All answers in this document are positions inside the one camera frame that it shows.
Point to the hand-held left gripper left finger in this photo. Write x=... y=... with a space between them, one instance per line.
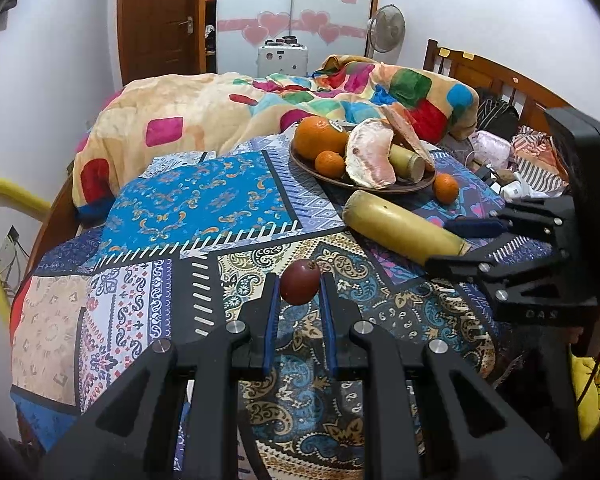
x=270 y=322

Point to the yellow printed clothing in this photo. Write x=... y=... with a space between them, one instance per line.
x=597 y=390

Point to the large orange with sticker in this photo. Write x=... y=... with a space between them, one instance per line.
x=317 y=135

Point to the striped cloth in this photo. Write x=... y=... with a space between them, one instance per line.
x=542 y=165

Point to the wooden bed headboard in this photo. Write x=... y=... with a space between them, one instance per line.
x=485 y=72

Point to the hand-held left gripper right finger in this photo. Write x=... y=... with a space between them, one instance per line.
x=328 y=325

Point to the yellow chair frame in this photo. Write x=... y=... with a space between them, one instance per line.
x=0 y=195

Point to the white boxy appliance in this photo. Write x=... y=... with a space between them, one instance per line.
x=282 y=60

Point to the wooden bed side rail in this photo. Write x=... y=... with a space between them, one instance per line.
x=55 y=225

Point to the pomelo peel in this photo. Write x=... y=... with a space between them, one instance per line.
x=370 y=155

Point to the colourful patchwork blanket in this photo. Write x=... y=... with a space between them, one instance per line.
x=195 y=100

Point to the clothes on wardrobe shelf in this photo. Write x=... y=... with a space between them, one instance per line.
x=210 y=30

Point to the dark red passion fruit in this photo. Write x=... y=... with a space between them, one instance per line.
x=301 y=282

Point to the brown fruit plate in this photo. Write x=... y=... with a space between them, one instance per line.
x=305 y=162

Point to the brown wooden door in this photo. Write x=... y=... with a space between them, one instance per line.
x=155 y=15

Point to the white power strip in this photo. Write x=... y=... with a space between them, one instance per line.
x=505 y=185

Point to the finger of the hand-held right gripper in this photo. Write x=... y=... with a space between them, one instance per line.
x=480 y=266
x=475 y=227

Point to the pale pink pouch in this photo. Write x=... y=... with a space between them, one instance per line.
x=492 y=147

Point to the small tangerine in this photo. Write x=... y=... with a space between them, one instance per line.
x=446 y=189
x=330 y=164

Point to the standing electric fan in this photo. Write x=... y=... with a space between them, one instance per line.
x=386 y=27

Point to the short yellow sugarcane piece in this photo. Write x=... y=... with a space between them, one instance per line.
x=405 y=162

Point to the long yellow sugarcane piece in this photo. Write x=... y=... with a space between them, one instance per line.
x=400 y=225

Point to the peeled pomelo segment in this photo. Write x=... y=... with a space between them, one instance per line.
x=410 y=132

